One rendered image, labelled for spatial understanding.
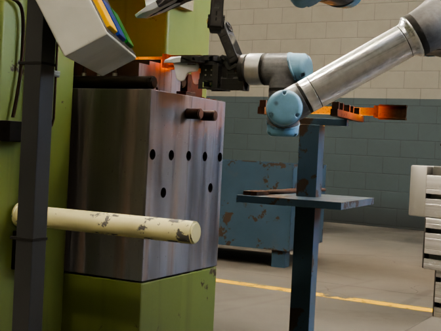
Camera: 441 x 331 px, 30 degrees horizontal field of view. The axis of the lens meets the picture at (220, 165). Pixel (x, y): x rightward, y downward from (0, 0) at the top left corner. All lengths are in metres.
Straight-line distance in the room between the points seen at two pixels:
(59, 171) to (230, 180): 3.93
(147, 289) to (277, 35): 8.63
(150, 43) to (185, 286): 0.71
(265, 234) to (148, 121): 3.90
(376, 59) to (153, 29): 0.81
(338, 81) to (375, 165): 8.07
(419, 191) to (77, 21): 0.66
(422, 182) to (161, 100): 0.72
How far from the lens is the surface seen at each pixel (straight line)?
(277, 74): 1.90
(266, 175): 5.73
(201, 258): 2.16
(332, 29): 10.16
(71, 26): 1.37
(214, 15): 1.59
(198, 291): 2.17
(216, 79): 1.96
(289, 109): 1.74
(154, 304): 1.99
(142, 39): 2.40
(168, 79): 2.09
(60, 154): 1.96
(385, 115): 2.50
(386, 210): 9.79
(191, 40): 2.48
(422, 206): 1.49
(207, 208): 2.17
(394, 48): 1.79
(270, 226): 5.73
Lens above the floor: 0.78
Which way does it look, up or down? 1 degrees down
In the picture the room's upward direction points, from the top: 3 degrees clockwise
